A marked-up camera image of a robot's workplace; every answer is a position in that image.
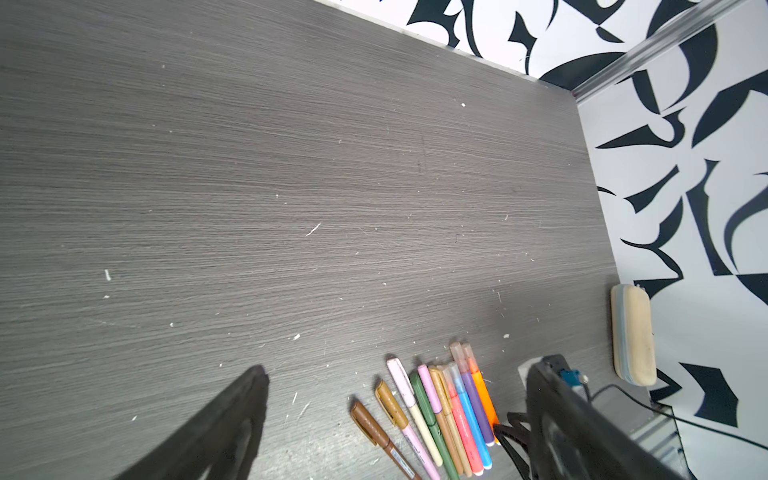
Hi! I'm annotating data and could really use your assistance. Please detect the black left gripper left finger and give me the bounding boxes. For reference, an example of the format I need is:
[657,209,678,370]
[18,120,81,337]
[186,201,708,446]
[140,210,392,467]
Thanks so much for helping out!
[117,365,270,479]

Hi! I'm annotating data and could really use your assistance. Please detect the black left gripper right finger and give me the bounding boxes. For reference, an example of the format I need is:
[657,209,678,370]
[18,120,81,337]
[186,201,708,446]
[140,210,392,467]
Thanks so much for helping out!
[526,359,680,480]

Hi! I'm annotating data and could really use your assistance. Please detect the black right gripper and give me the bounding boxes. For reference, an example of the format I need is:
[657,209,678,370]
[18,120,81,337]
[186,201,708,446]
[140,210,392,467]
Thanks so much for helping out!
[493,353,586,480]

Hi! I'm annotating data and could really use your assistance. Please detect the blue highlighter pen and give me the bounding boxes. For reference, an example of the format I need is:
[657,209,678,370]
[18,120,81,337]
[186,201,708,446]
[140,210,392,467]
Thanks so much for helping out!
[448,362,492,470]

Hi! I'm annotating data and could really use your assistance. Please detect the orange highlighter pen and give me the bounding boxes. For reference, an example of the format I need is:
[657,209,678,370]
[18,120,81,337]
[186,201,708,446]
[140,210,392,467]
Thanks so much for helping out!
[461,343,499,430]

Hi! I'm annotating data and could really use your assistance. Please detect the purple highlighter pen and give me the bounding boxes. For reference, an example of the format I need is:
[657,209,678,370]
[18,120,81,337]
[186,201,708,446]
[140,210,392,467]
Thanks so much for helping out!
[450,341,495,447]

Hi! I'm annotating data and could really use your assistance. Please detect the red highlighter pen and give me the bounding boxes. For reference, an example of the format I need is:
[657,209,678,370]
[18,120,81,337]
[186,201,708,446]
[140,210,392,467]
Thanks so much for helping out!
[440,366,484,476]

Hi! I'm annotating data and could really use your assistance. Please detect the tan marker pen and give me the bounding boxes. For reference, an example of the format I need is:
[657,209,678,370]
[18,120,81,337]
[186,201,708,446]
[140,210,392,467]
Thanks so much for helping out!
[428,366,473,478]

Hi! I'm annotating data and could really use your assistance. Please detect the green marker pen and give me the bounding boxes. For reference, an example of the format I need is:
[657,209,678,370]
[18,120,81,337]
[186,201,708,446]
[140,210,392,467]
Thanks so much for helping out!
[409,370,459,480]

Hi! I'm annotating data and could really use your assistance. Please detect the brown marker pen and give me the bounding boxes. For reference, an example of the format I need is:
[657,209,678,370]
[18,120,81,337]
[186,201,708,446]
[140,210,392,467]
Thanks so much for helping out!
[350,400,421,480]

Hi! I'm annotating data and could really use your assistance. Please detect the beige whiteboard eraser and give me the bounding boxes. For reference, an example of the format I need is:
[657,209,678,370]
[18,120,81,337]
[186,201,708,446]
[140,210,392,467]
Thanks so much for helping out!
[610,284,657,387]

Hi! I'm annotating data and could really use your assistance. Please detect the pink cap brown marker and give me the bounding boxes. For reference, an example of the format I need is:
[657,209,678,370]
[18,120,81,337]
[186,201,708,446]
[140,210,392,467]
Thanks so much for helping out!
[417,364,460,480]

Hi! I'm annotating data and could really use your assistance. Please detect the pink cap cream marker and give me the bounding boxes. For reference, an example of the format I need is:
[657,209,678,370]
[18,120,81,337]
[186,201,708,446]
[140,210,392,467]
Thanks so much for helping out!
[386,357,443,467]

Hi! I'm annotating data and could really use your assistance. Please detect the ochre cap pink marker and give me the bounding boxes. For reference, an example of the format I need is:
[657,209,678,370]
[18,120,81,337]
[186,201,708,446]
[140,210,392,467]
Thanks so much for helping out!
[375,380,440,480]

